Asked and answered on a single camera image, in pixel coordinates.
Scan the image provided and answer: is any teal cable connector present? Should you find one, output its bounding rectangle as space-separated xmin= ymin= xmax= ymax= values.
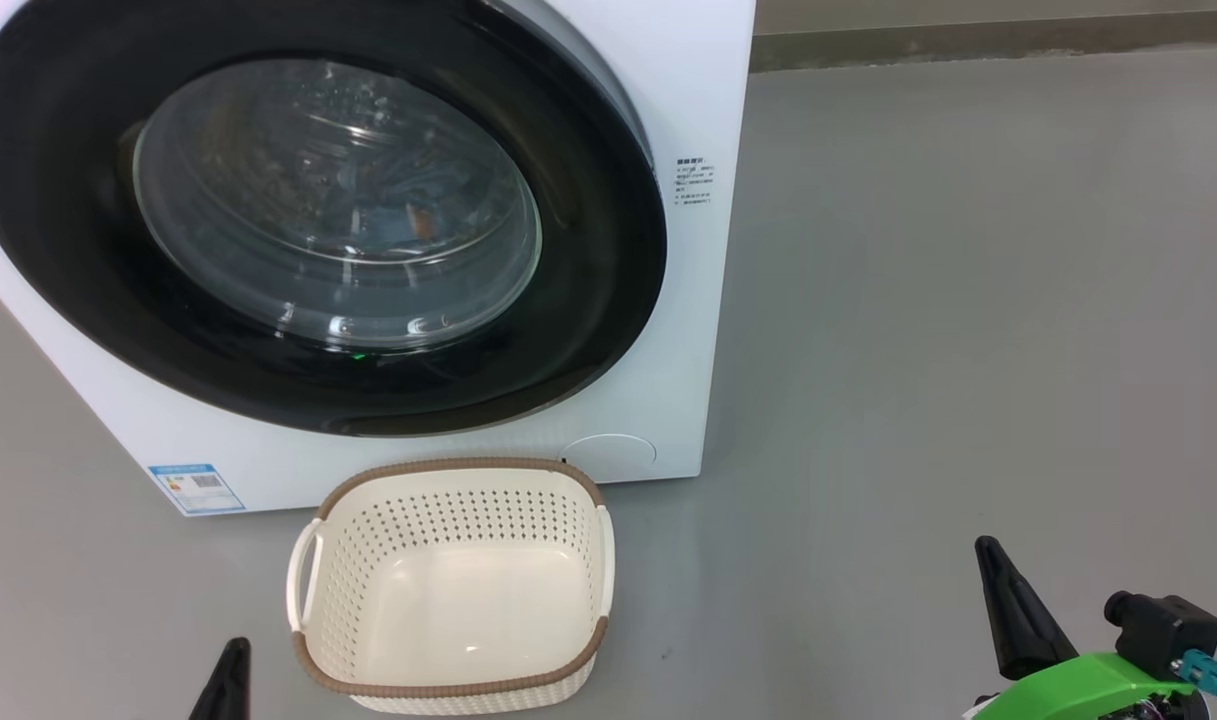
xmin=1173 ymin=648 xmax=1217 ymax=716

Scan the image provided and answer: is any right gripper green-banded body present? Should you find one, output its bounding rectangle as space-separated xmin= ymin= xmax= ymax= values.
xmin=963 ymin=655 xmax=1209 ymax=720

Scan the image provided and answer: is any round white filter cover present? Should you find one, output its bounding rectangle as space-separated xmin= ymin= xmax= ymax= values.
xmin=561 ymin=433 xmax=657 ymax=484

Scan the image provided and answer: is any steel washing machine drum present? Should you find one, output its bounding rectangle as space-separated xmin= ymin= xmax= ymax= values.
xmin=143 ymin=62 xmax=529 ymax=301

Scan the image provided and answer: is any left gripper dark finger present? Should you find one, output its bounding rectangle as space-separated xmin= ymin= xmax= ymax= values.
xmin=188 ymin=637 xmax=252 ymax=720

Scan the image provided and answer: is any white front-load washing machine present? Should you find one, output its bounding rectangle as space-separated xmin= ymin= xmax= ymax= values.
xmin=0 ymin=0 xmax=759 ymax=518

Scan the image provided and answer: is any grey washing machine door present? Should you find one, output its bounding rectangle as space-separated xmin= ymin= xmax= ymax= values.
xmin=0 ymin=0 xmax=669 ymax=438

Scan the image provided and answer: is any blue energy label sticker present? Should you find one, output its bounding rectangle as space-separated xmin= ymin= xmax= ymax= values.
xmin=148 ymin=463 xmax=247 ymax=516

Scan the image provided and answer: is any blue garment with orange print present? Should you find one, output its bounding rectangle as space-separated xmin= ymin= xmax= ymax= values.
xmin=338 ymin=150 xmax=494 ymax=253

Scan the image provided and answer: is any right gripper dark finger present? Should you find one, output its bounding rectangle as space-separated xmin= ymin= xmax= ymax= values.
xmin=975 ymin=537 xmax=1079 ymax=681

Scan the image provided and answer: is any cream perforated laundry basket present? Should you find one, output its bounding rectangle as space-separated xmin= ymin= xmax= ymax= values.
xmin=286 ymin=457 xmax=617 ymax=715

